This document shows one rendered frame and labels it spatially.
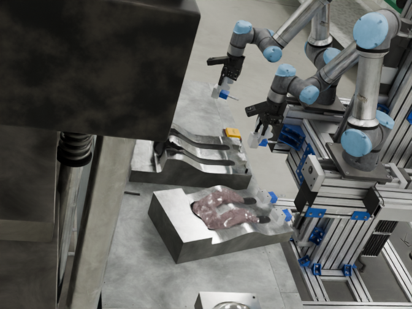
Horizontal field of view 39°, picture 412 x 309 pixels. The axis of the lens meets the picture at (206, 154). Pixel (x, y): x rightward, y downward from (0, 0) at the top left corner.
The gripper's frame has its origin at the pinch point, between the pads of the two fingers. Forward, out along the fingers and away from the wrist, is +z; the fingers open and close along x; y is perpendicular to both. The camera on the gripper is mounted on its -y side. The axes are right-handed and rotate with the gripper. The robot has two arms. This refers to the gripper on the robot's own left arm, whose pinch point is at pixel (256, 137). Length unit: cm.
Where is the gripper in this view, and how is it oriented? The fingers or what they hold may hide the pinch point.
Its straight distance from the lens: 255.1
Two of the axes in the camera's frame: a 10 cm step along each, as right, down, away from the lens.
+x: -1.8, -6.1, 7.7
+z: -2.5, 7.8, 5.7
